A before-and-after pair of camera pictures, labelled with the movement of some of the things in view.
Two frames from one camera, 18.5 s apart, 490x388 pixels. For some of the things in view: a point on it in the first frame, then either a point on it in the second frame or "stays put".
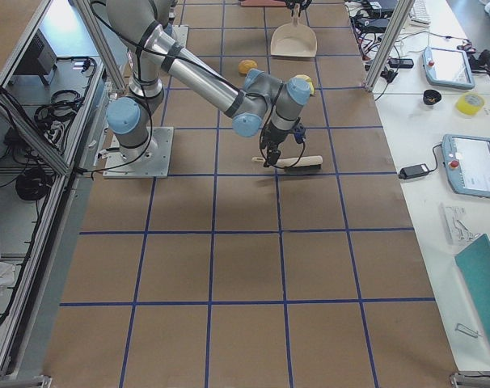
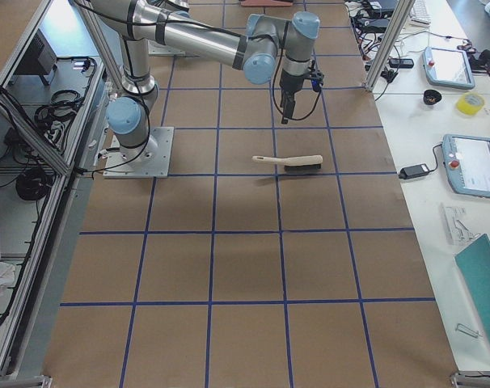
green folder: x=481 y=265 stays put
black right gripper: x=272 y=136 → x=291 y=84
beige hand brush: x=296 y=164 stays put
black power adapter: x=414 y=170 stays put
